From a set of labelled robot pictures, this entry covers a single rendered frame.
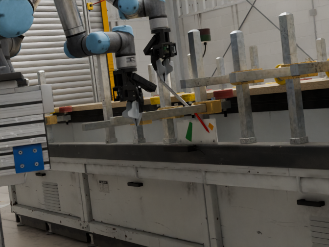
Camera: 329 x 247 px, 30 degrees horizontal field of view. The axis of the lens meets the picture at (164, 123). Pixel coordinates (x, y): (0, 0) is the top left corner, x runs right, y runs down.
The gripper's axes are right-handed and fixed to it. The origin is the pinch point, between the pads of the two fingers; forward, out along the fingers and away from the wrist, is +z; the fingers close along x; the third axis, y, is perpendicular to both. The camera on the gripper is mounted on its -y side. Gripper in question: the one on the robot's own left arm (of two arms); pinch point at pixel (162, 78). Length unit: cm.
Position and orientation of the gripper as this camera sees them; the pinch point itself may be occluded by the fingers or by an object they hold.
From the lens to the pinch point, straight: 255.1
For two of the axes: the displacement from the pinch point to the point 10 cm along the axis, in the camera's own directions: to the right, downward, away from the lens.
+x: 8.1, -1.3, 5.7
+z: 1.3, 9.9, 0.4
